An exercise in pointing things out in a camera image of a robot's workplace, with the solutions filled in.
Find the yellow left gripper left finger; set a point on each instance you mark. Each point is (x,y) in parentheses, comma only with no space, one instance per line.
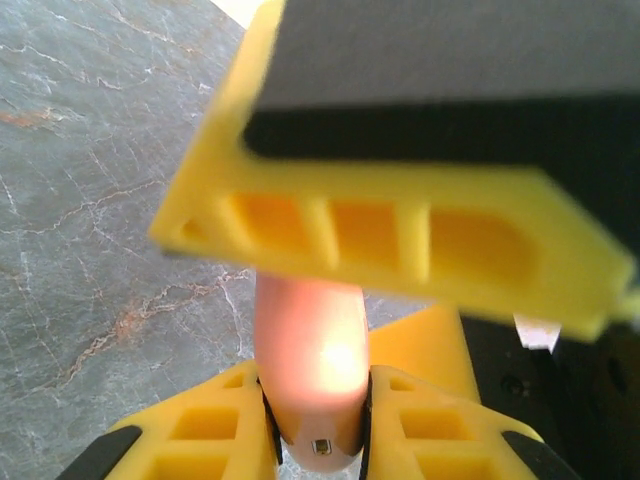
(200,430)

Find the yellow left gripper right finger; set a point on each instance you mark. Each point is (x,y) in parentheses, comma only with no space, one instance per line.
(435,430)

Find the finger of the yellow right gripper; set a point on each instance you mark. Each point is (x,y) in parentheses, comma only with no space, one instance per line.
(425,350)
(380,180)

